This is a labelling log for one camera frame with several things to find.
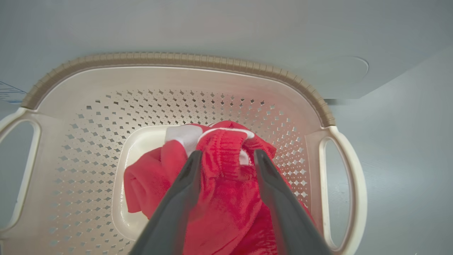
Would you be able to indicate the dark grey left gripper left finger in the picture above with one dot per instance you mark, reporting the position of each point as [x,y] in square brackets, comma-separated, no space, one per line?
[173,212]

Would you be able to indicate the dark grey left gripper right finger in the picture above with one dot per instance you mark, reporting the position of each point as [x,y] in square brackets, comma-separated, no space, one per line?
[286,212]

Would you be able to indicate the blue energy label sticker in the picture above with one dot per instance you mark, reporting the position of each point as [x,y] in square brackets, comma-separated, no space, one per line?
[9,94]

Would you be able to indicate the white front-load washing machine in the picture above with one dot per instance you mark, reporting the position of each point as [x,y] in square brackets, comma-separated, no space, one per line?
[212,28]

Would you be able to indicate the beige perforated laundry basket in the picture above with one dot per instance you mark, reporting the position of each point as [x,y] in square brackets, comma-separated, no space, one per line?
[88,159]

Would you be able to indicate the red garment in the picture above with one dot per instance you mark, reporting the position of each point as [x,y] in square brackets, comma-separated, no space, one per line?
[226,198]

